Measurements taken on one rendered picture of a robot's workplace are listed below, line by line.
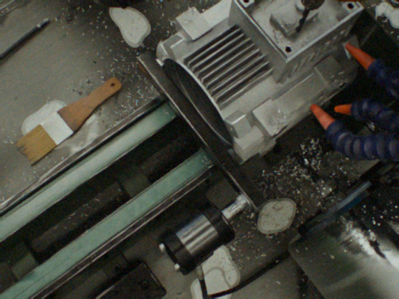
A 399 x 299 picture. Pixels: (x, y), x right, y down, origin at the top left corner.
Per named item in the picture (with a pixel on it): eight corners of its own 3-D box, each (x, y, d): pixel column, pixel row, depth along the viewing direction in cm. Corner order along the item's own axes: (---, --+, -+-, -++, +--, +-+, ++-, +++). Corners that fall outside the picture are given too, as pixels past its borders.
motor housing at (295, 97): (258, 11, 91) (281, -62, 72) (336, 102, 87) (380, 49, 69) (155, 80, 87) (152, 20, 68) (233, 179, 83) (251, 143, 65)
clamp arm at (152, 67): (268, 203, 75) (152, 55, 79) (273, 198, 72) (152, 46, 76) (248, 218, 74) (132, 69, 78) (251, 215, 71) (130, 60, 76)
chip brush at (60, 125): (110, 72, 100) (110, 70, 99) (128, 92, 99) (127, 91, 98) (13, 144, 95) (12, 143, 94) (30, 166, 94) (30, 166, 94)
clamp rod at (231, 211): (242, 193, 74) (244, 190, 72) (251, 206, 74) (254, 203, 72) (192, 231, 73) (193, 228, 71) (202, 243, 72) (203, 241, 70)
